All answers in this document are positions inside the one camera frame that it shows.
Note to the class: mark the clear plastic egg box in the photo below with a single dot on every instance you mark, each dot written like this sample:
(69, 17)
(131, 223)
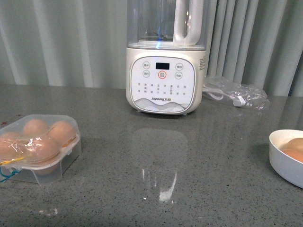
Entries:
(43, 175)

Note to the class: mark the brown egg carried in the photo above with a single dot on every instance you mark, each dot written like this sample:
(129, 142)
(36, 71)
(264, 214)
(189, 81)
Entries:
(12, 146)

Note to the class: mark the yellow rubber band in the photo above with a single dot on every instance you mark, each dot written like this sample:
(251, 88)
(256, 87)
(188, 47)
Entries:
(10, 161)

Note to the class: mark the brown egg back right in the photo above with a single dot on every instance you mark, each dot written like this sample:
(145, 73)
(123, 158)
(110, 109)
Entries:
(63, 133)

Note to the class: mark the brown egg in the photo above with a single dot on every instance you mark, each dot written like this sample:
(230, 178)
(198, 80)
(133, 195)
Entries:
(35, 127)
(42, 150)
(63, 133)

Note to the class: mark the brown egg front left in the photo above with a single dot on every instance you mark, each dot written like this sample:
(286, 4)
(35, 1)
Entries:
(42, 150)

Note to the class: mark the brown egg back left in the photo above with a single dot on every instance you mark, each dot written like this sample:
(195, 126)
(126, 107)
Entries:
(35, 127)

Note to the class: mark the pale egg in bowl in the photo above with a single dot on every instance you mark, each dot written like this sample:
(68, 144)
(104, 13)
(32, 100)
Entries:
(296, 144)

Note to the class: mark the orange egg in bowl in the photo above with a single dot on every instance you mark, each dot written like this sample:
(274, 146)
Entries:
(293, 153)

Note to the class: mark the white Joyoung blender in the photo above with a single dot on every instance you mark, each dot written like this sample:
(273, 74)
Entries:
(166, 54)

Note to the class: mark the clear plastic bag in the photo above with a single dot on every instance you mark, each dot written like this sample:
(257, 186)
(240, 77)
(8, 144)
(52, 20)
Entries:
(227, 92)

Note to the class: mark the blue rubber band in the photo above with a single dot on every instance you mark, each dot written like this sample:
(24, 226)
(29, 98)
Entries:
(6, 177)

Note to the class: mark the white bowl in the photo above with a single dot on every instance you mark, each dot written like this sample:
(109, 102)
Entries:
(287, 167)

